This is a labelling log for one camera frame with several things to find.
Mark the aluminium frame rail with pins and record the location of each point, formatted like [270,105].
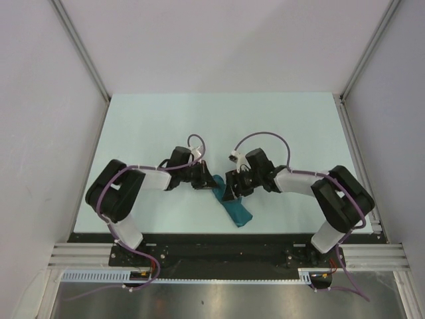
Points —
[358,257]

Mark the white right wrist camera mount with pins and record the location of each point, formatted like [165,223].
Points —
[240,161]

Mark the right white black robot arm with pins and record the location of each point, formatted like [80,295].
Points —
[342,199]

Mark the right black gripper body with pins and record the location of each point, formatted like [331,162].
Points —
[246,187]

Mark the aluminium corner post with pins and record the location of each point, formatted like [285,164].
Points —
[80,48]
[371,46]

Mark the right aluminium corner post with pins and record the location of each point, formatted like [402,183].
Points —
[371,46]

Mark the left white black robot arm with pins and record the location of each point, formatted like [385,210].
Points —
[113,193]

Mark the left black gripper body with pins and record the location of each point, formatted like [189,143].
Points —
[192,174]

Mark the left aluminium corner post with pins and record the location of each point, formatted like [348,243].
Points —
[80,48]

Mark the white slotted cable duct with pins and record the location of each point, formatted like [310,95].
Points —
[135,277]

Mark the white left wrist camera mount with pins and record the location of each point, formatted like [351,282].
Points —
[197,152]

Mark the teal satin napkin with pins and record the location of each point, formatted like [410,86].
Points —
[235,209]

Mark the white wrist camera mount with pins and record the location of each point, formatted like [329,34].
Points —
[240,161]
[197,152]

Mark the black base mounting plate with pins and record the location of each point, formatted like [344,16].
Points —
[229,256]

